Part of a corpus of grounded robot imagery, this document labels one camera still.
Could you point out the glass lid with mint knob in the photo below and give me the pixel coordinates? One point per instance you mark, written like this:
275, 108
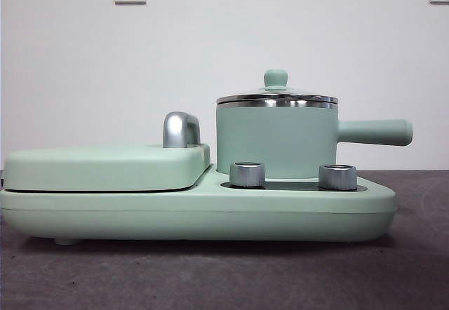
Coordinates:
275, 80

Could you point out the mint green small steamer pot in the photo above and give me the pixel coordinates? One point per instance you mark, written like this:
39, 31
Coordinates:
273, 138

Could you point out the silver black control knob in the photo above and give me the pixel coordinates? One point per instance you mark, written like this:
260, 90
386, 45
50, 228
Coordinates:
246, 175
336, 177

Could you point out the mint green cooker base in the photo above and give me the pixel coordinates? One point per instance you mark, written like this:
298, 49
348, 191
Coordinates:
175, 215

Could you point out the mint green hinged cooker cover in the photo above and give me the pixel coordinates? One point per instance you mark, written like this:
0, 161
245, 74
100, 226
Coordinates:
98, 169

